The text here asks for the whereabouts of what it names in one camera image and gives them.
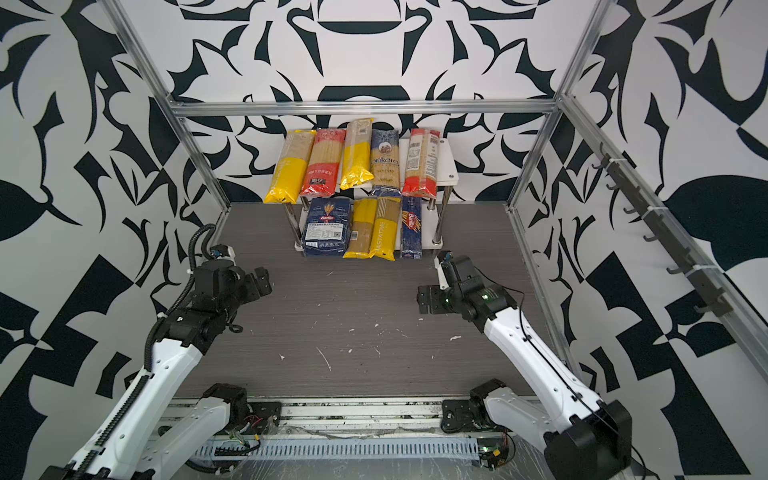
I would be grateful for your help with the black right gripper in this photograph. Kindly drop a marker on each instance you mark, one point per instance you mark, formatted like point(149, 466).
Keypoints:
point(433, 305)

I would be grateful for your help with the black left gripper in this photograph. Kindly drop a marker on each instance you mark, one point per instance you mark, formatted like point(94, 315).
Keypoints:
point(249, 283)

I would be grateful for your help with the dark blue pasta pack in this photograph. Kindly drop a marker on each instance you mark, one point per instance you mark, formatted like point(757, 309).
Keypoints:
point(411, 227)

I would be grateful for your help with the yellow Pastatime spaghetti pack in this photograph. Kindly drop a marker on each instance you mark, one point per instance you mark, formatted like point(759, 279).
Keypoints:
point(385, 228)

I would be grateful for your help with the red ended spaghetti pack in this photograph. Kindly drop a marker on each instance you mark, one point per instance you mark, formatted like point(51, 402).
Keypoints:
point(421, 164)

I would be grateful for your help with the blue Barilla pasta pack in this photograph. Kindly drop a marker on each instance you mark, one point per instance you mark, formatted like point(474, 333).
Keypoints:
point(328, 227)

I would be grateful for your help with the small clear spaghetti pack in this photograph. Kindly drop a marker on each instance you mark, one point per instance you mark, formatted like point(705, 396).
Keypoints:
point(362, 226)

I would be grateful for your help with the yellow spaghetti pack underneath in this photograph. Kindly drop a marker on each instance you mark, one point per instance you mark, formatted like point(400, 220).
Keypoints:
point(290, 169)

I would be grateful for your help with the blue yellow spaghetti pack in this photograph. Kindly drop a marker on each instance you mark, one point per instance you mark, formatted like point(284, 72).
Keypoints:
point(385, 165)

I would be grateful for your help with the red yellow spaghetti pack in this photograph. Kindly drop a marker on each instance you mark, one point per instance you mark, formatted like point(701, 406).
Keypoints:
point(321, 175)

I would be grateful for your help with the yellow brown spaghetti pack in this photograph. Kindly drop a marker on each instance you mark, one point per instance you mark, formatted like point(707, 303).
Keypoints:
point(356, 162)

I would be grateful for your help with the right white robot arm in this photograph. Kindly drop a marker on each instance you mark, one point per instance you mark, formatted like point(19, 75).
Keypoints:
point(579, 434)

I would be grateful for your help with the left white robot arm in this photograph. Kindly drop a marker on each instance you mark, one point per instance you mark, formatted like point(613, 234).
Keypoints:
point(122, 447)

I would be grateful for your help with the white two-tier metal shelf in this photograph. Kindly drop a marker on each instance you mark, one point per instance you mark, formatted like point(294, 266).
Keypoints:
point(433, 211)

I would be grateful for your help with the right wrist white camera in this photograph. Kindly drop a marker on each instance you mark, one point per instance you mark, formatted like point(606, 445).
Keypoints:
point(443, 283)

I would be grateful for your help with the wrist white camera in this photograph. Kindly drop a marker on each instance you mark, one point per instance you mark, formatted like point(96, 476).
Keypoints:
point(443, 283)
point(221, 251)

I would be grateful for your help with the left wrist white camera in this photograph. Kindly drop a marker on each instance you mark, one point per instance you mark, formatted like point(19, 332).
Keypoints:
point(221, 251)

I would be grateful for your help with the white slotted cable duct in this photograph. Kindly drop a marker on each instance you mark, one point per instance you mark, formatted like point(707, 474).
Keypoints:
point(343, 449)

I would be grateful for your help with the black wall hook rail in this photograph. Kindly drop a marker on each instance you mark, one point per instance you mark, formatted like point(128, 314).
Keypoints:
point(665, 230)

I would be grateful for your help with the aluminium frame of enclosure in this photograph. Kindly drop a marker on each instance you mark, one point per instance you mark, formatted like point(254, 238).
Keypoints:
point(744, 323)

